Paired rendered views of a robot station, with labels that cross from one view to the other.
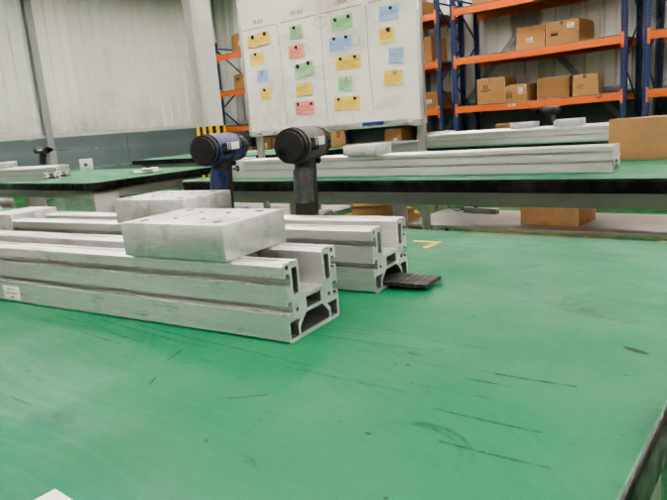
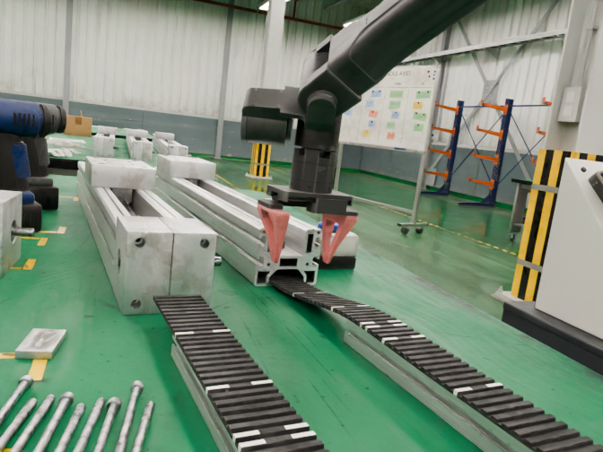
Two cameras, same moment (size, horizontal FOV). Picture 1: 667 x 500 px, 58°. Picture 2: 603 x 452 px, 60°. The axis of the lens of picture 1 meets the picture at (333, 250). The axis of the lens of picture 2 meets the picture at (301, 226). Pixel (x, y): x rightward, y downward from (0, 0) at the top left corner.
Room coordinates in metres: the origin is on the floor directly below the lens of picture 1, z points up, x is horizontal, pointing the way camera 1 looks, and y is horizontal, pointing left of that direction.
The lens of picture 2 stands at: (1.69, 1.08, 1.00)
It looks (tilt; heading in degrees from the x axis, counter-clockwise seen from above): 10 degrees down; 210
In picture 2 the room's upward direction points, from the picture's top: 7 degrees clockwise
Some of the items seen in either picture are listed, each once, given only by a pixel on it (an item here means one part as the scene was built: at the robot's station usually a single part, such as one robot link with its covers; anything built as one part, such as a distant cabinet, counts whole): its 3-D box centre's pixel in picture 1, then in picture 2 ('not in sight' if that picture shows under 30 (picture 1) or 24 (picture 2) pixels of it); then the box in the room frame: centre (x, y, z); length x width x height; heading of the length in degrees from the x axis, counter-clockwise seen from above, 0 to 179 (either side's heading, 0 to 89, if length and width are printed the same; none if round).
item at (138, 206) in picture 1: (175, 214); (117, 179); (1.01, 0.26, 0.87); 0.16 x 0.11 x 0.07; 57
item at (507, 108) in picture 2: not in sight; (485, 152); (-9.27, -1.24, 1.10); 3.30 x 0.90 x 2.20; 51
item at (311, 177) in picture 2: not in sight; (311, 176); (1.09, 0.74, 0.95); 0.10 x 0.07 x 0.07; 147
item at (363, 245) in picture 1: (179, 242); (117, 204); (1.01, 0.26, 0.82); 0.80 x 0.10 x 0.09; 57
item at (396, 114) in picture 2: not in sight; (380, 146); (-4.50, -1.53, 0.97); 1.51 x 0.50 x 1.95; 71
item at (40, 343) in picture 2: not in sight; (42, 343); (1.42, 0.66, 0.78); 0.05 x 0.03 x 0.01; 42
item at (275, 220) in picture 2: not in sight; (288, 228); (1.12, 0.72, 0.87); 0.07 x 0.07 x 0.09; 57
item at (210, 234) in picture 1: (205, 242); (184, 171); (0.72, 0.15, 0.87); 0.16 x 0.11 x 0.07; 57
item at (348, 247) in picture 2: not in sight; (322, 246); (0.90, 0.66, 0.81); 0.10 x 0.08 x 0.06; 147
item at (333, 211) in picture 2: not in sight; (321, 230); (1.07, 0.75, 0.87); 0.07 x 0.07 x 0.09; 57
